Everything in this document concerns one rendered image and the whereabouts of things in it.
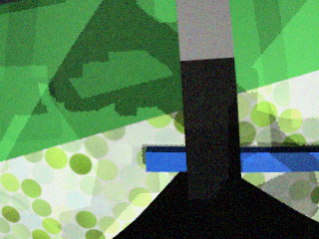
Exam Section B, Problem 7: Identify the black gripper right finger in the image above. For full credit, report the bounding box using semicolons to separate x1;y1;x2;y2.
242;178;319;239

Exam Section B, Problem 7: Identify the green flat mat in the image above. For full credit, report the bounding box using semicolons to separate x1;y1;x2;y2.
0;0;319;162

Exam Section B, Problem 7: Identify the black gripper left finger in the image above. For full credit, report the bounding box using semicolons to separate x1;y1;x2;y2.
112;171;190;239

